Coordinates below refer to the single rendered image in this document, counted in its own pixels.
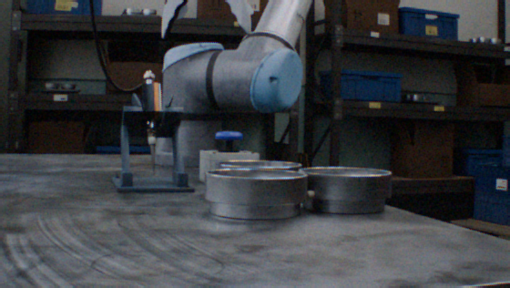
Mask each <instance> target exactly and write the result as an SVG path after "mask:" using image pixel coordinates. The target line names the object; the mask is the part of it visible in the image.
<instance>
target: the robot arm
mask: <svg viewBox="0 0 510 288"><path fill-rule="evenodd" d="M188 1H189V0H165V2H164V5H165V6H164V10H163V16H162V38H163V39H167V37H168V34H169V33H170V31H171V29H172V27H173V24H174V21H175V20H178V19H181V18H183V17H184V16H185V15H186V13H187V12H188V10H189V7H188ZM224 1H226V2H228V3H229V5H230V9H231V12H232V13H233V14H234V15H235V16H236V17H237V19H238V22H239V26H240V27H241V29H242V30H243V31H244V32H245V33H246V36H244V37H243V39H242V40H241V42H240V45H239V46H238V49H237V50H224V49H223V47H222V45H221V44H217V43H201V44H199V43H196V44H188V45H183V46H176V47H173V48H171V49H170V50H169V51H168V52H167V54H166V56H165V61H164V65H163V70H162V75H163V93H162V110H163V111H165V106H166V103H167V101H168V98H169V96H170V95H173V99H172V104H171V106H170V107H171V108H183V115H182V119H181V122H180V135H181V145H182V154H183V164H184V168H199V162H200V151H201V150H218V149H225V140H221V139H215V135H216V133H217V132H220V131H222V128H221V110H223V111H259V112H261V113H271V112H274V111H283V110H286V109H288V108H290V107H291V106H293V104H294V103H295V102H296V100H297V98H298V95H299V92H300V89H301V80H302V64H301V59H300V57H299V56H298V54H297V52H296V50H295V46H296V44H297V41H298V39H299V37H300V32H301V30H302V27H303V25H304V23H305V20H306V18H307V14H308V12H309V10H310V8H311V4H312V2H313V0H269V2H268V5H267V7H266V9H265V11H264V13H263V15H262V17H261V19H260V21H259V23H258V25H257V26H256V29H255V32H252V33H251V18H250V15H253V14H254V10H253V9H252V7H251V6H250V4H248V3H247V0H224ZM155 165H159V166H166V167H174V160H173V148H172V138H157V141H156V146H155Z"/></svg>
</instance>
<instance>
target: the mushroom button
mask: <svg viewBox="0 0 510 288"><path fill-rule="evenodd" d="M215 139H221V140H225V149H228V150H232V143H233V140H243V136H242V134H241V133H239V132H237V131H220V132H217V133H216V135H215Z"/></svg>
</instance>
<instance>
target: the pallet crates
mask: <svg viewBox="0 0 510 288"><path fill-rule="evenodd" d="M502 137H504V142H503V144H502V145H503V160H502V162H498V163H486V164H476V169H475V188H474V191H475V195H474V198H473V199H474V218H473V219H467V221H466V220H458V221H450V223H451V224H452V225H457V226H460V227H463V228H465V229H466V228H467V229H470V228H472V229H475V230H478V231H479V232H481V233H484V234H486V235H488V234H489V235H492V236H494V237H496V238H501V239H504V240H507V241H510V136H502ZM494 165H497V166H494ZM470 230H471V229H470Z"/></svg>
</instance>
